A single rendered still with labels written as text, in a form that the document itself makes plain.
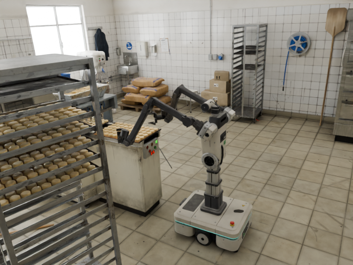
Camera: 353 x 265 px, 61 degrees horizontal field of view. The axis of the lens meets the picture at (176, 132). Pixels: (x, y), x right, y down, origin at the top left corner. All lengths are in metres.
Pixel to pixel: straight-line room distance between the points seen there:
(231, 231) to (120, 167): 1.29
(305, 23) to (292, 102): 1.48
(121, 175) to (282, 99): 4.16
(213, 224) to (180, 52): 5.07
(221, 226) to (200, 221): 0.20
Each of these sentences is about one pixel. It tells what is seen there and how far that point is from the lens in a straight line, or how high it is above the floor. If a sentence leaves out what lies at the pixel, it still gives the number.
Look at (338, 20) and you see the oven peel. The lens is 6.12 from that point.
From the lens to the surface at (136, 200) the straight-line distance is 3.30.
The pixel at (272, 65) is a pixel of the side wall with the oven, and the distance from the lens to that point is 6.43.
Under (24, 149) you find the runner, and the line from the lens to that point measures 1.71.
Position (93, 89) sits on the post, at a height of 1.65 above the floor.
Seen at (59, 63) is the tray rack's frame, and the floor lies 1.81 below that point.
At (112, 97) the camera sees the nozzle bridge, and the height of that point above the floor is 1.17.
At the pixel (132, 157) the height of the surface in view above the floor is 0.71.
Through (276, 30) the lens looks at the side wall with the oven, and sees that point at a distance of 6.35.
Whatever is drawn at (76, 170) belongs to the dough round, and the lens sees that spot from 1.99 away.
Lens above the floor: 2.01
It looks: 21 degrees down
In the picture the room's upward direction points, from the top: 3 degrees counter-clockwise
